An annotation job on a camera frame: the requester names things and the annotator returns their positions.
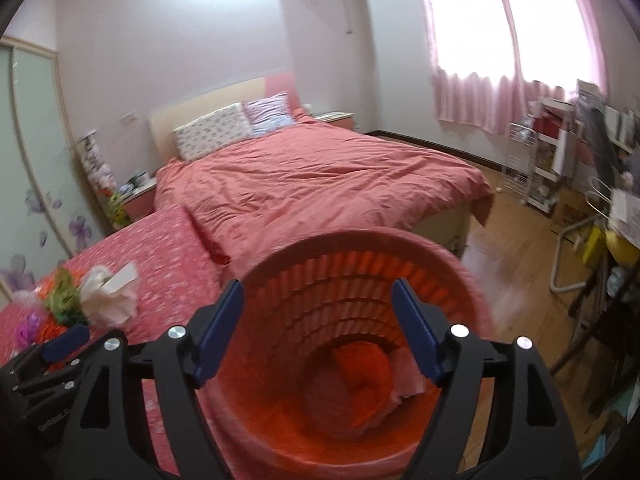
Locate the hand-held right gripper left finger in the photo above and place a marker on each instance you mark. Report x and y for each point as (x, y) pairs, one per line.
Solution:
(222, 330)

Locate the orange plastic bag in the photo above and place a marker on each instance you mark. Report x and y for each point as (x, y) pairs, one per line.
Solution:
(367, 375)
(50, 332)

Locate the yellow cushion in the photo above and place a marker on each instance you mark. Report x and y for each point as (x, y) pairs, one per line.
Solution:
(622, 250)

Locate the translucent white plastic bag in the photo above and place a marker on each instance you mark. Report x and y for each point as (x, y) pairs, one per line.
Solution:
(107, 300)

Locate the beige headboard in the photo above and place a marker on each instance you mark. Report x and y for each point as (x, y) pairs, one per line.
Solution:
(210, 100)

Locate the white shelf trolley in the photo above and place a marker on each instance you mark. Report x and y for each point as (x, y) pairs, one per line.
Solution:
(550, 110)

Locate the dark grey cloth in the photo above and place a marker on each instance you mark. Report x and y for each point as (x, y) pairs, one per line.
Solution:
(631, 170)

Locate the red box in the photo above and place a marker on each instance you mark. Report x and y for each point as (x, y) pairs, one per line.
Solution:
(550, 127)

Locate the red patterned blanket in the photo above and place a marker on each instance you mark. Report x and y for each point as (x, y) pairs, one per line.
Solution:
(160, 260)

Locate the white printed cloth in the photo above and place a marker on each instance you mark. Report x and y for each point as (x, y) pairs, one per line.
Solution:
(625, 210)

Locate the pale pink plastic bag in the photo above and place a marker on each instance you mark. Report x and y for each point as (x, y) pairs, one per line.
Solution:
(405, 385)
(25, 300)

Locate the pink headboard panel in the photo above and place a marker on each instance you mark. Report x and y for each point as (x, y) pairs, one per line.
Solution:
(282, 85)

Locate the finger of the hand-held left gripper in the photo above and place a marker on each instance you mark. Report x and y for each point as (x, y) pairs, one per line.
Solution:
(65, 342)

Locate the wardrobe with flower doors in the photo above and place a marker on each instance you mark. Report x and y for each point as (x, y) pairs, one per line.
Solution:
(35, 160)

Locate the white floral pillow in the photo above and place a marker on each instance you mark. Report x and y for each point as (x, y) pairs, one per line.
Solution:
(210, 130)

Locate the pink curtain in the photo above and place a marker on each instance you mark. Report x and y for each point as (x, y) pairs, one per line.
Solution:
(465, 95)

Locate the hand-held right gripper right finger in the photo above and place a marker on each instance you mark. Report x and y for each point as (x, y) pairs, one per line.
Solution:
(417, 335)

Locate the white picture boards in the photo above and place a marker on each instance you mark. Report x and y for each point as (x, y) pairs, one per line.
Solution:
(622, 127)

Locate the white paper bag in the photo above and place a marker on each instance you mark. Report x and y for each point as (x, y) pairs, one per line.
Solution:
(559, 155)

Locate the yellow green toy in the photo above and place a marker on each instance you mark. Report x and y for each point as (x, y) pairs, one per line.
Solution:
(117, 210)

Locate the yellow green box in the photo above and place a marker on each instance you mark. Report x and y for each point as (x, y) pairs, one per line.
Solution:
(592, 242)

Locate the red plastic basket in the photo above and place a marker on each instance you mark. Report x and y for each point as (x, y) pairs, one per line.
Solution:
(350, 280)

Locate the green plastic bag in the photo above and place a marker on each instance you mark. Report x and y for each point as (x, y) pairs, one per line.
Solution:
(62, 297)

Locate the plush toy shelf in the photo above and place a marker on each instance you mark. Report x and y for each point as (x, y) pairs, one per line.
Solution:
(95, 165)

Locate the cream bed frame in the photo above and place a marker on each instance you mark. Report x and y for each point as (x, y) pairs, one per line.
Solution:
(445, 220)

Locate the white wall socket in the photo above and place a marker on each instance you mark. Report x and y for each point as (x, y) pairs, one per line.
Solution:
(129, 119)

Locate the pink nightstand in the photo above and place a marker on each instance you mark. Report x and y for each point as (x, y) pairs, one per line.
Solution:
(142, 205)
(340, 121)

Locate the purple striped pillow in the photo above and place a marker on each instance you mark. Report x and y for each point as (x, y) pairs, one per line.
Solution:
(270, 112)

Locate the dark wooden chair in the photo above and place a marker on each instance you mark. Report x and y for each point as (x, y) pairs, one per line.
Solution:
(595, 290)

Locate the white tube chair frame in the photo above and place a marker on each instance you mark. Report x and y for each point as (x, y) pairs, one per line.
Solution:
(556, 265)

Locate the bed with pink duvet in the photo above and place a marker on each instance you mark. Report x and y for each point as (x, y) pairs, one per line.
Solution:
(310, 175)

